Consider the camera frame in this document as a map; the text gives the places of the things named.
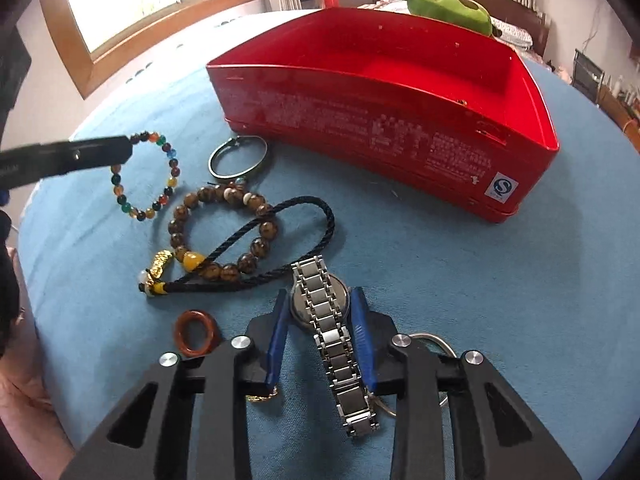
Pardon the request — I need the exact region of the blue bed cover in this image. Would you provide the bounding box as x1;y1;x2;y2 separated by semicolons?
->
1;9;639;479

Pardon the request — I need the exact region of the colourful bead bracelet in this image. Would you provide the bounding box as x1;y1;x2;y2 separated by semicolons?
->
108;130;181;222

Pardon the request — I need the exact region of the red-brown jade ring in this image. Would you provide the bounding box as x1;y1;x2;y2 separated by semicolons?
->
172;308;222;359

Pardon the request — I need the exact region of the gold pendant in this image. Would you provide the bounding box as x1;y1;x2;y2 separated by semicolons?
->
245;386;279;403

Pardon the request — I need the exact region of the silver metal watch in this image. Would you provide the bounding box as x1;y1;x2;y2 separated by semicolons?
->
291;256;378;438

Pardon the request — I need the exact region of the person left hand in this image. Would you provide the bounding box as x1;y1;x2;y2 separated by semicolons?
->
1;247;75;479

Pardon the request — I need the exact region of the dark green bangle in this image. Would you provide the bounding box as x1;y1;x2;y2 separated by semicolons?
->
207;136;270;181

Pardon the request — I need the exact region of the large wooden frame window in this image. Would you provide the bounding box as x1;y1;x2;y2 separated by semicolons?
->
39;0;254;99

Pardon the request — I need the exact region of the brown wooden bead bracelet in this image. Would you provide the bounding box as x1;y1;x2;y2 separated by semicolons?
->
167;182;279;283

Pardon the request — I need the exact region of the black office chair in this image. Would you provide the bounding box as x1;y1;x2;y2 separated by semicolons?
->
572;50;604;104

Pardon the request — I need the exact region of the red tin box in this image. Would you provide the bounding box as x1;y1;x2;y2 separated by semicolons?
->
207;8;560;223

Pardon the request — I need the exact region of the wooden desk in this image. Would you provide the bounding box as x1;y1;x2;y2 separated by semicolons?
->
597;86;640;153

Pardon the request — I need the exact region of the green avocado plush toy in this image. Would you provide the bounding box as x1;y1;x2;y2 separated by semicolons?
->
404;0;502;38

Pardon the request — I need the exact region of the black cord gold charm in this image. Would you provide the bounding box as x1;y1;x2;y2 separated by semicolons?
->
138;196;335;297

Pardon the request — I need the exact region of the silver bangle ring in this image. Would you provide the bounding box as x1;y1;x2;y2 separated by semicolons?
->
372;331;459;418

